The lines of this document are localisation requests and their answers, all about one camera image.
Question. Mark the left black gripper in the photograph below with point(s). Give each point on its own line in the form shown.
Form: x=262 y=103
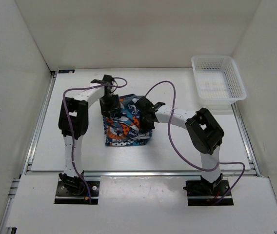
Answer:
x=115 y=106

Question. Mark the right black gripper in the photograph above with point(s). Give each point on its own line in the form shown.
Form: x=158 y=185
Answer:
x=144 y=127

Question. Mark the colourful patterned shorts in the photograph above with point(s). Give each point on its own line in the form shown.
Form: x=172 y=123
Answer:
x=123 y=130

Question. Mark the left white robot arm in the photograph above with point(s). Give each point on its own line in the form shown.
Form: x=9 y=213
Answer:
x=74 y=121

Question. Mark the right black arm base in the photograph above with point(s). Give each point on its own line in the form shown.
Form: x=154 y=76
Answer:
x=198 y=196

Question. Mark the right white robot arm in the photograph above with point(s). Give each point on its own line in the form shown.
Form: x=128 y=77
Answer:
x=204 y=131

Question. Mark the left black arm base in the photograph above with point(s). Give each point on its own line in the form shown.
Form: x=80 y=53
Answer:
x=79 y=196

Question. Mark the small dark label sticker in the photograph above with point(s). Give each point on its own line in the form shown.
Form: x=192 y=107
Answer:
x=66 y=71

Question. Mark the white plastic mesh basket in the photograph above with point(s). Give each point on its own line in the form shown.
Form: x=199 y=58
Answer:
x=217 y=80

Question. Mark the aluminium front rail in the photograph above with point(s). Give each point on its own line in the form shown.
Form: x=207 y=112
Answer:
x=251 y=172

